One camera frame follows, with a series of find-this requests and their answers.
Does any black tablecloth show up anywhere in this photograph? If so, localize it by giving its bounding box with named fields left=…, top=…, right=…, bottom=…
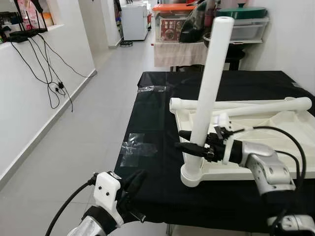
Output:
left=114, top=71, right=315, bottom=233

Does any white plastic table top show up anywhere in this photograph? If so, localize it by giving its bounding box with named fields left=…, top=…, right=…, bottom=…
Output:
left=170, top=98, right=315, bottom=187

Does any beige cloth covered table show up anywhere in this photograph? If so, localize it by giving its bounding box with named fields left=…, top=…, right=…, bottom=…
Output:
left=154, top=42, right=210, bottom=68

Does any black wok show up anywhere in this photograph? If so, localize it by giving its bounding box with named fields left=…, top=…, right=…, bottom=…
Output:
left=203, top=32, right=247, bottom=55

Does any black plastic bag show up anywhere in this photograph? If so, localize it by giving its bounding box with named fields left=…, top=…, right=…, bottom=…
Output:
left=179, top=0, right=213, bottom=43

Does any orange lid storage box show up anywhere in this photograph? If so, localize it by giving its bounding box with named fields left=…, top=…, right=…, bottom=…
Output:
left=153, top=4, right=197, bottom=42

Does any clear plastic container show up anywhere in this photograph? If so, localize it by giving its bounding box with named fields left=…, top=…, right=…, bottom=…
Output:
left=230, top=19, right=270, bottom=41

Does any white appliance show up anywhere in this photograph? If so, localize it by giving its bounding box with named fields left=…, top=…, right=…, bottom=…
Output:
left=122, top=2, right=150, bottom=41

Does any green pot lid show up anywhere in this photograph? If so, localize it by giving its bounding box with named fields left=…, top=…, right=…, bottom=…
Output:
left=217, top=4, right=269, bottom=20

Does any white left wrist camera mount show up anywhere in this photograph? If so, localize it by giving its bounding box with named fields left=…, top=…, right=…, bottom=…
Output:
left=94, top=171, right=124, bottom=224

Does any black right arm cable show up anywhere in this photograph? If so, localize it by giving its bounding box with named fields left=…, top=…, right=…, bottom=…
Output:
left=224, top=125, right=308, bottom=236

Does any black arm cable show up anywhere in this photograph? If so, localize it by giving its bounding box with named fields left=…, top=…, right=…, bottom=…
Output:
left=224, top=125, right=308, bottom=236
left=46, top=172, right=99, bottom=236

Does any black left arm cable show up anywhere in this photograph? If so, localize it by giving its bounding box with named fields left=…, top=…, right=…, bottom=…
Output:
left=46, top=172, right=99, bottom=236

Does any black wall cable with plug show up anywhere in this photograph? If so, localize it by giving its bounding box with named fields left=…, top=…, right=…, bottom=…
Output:
left=9, top=39, right=74, bottom=112

